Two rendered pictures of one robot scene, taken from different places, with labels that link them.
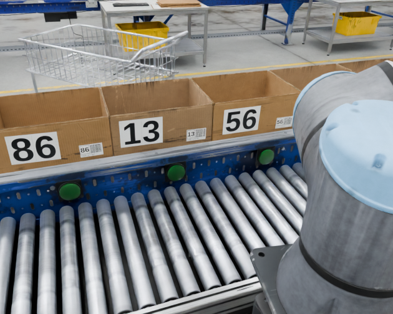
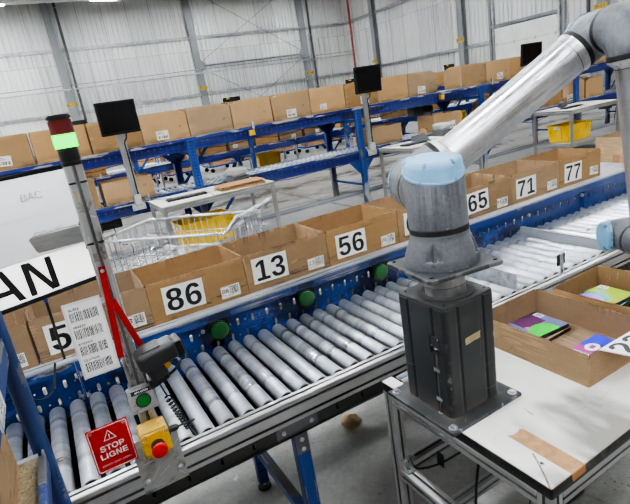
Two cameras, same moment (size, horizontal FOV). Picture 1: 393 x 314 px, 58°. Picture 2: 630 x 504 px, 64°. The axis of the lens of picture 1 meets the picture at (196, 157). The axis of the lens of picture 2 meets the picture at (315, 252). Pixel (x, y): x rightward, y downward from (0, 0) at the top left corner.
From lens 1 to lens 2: 87 cm
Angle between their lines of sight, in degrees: 17
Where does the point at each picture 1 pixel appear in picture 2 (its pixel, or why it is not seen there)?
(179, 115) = (298, 247)
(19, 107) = (151, 275)
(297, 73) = (387, 202)
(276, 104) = (376, 224)
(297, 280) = (414, 249)
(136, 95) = (251, 246)
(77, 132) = (218, 275)
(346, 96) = not seen: hidden behind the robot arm
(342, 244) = (425, 212)
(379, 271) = (444, 218)
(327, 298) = (429, 246)
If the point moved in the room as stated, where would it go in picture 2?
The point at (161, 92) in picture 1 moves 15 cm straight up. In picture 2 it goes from (272, 240) to (266, 210)
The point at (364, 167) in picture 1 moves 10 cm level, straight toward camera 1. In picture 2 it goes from (420, 170) to (413, 178)
